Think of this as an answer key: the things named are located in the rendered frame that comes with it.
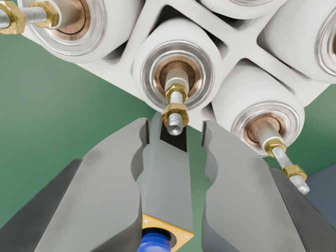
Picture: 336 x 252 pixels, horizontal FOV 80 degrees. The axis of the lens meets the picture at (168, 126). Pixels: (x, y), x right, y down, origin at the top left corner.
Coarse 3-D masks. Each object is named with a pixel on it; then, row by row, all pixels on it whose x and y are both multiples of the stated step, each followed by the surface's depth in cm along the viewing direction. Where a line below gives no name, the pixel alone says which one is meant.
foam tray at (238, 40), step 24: (168, 0) 23; (192, 0) 23; (144, 24) 25; (216, 24) 24; (240, 24) 27; (264, 24) 24; (120, 48) 34; (240, 48) 26; (96, 72) 28; (120, 72) 28; (288, 72) 27; (312, 96) 28; (192, 120) 31
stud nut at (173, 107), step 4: (168, 104) 14; (172, 104) 14; (176, 104) 14; (180, 104) 14; (164, 108) 14; (168, 108) 13; (172, 108) 13; (176, 108) 13; (180, 108) 13; (184, 108) 13; (164, 112) 13; (168, 112) 13; (172, 112) 13; (176, 112) 13; (180, 112) 13; (184, 112) 13; (164, 116) 14; (168, 116) 14; (184, 116) 14; (188, 116) 14; (164, 120) 14; (184, 120) 14; (188, 120) 14; (164, 124) 14; (184, 124) 14
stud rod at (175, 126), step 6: (174, 96) 16; (180, 96) 16; (180, 102) 15; (174, 114) 13; (168, 120) 13; (174, 120) 13; (180, 120) 13; (168, 126) 12; (174, 126) 12; (180, 126) 12; (168, 132) 13; (174, 132) 13; (180, 132) 13
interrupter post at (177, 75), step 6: (168, 72) 20; (174, 72) 19; (180, 72) 19; (168, 78) 18; (174, 78) 18; (180, 78) 18; (186, 78) 19; (168, 84) 18; (186, 84) 18; (186, 90) 18
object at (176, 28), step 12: (168, 24) 22; (180, 24) 20; (192, 24) 23; (156, 36) 19; (168, 36) 19; (180, 36) 19; (192, 36) 19; (204, 36) 19; (144, 48) 20; (204, 48) 19; (216, 48) 20; (216, 60) 20; (216, 72) 20; (216, 84) 21; (144, 96) 22; (156, 108) 23
